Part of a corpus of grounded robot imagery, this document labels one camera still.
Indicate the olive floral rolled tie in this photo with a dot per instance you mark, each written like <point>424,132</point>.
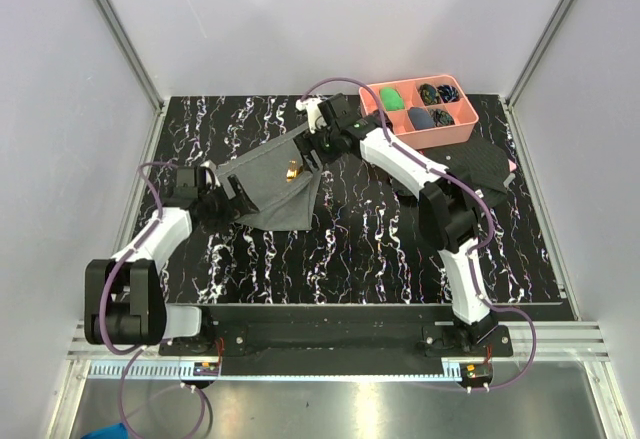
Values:
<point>429,94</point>

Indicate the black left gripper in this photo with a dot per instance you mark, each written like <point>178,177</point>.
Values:
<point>240,205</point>

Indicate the navy striped rolled tie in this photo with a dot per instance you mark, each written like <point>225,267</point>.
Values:
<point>448,93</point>

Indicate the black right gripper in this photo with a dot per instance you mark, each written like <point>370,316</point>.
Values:
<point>305,143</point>

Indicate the green rolled cloth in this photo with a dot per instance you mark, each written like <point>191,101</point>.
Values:
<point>391,99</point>

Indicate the teal paisley rolled tie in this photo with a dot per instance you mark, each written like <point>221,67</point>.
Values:
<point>441,118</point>

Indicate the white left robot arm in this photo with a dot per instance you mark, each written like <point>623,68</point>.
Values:
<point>124,305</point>

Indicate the dark striped button shirt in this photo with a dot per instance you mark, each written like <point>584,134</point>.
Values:
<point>487,165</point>

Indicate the pink divided organizer box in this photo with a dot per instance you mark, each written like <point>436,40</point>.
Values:
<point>462,111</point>

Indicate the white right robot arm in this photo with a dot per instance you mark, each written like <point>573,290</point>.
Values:
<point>449,212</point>

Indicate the blue cloth scrap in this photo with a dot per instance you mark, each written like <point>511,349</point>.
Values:
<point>115,431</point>

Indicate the grey cloth napkin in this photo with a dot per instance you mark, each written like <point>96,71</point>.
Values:
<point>282,205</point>

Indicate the blue-grey rolled cloth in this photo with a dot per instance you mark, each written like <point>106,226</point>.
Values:
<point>420,119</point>

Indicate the gold spoon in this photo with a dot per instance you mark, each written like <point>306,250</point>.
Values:
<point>295,168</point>

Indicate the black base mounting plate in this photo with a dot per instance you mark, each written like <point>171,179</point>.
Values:
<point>340,364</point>

